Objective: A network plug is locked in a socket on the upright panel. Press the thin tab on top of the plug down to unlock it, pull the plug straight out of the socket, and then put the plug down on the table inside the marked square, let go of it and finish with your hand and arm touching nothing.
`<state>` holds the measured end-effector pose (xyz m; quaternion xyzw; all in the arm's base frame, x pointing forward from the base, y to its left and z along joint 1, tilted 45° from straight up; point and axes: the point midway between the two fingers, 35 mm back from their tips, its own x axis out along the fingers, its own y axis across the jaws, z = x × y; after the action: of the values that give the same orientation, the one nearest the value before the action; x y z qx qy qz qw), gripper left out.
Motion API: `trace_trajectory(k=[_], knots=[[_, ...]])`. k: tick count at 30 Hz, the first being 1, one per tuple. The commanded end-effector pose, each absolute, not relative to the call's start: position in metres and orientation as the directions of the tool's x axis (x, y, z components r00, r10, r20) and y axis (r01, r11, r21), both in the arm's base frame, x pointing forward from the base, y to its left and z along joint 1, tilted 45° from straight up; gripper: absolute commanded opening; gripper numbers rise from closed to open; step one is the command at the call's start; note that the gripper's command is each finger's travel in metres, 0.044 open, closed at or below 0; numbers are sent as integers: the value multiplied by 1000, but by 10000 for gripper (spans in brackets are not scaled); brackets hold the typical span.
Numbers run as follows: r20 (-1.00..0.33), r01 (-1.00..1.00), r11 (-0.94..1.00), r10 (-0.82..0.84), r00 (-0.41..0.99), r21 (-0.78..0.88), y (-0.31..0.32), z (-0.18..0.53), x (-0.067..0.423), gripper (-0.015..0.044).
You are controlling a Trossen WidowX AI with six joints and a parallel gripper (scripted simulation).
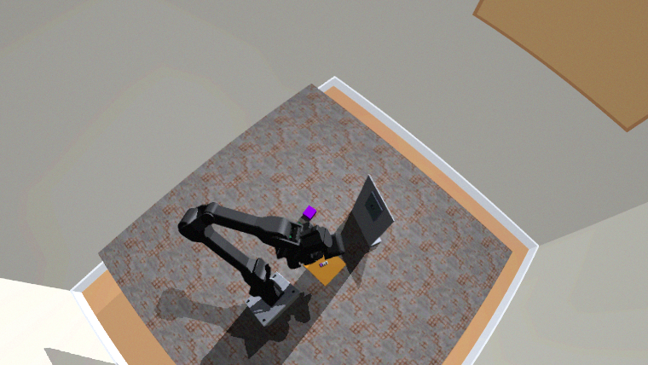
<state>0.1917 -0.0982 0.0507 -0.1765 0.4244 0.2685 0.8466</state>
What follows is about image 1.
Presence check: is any small purple block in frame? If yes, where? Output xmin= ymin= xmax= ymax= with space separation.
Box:
xmin=303 ymin=206 xmax=316 ymax=220

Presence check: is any orange flat square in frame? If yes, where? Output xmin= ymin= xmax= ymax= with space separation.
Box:
xmin=304 ymin=254 xmax=345 ymax=286

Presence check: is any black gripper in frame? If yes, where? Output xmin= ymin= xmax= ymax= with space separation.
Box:
xmin=286 ymin=233 xmax=345 ymax=269

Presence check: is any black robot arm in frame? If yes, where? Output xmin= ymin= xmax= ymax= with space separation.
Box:
xmin=177 ymin=202 xmax=333 ymax=307

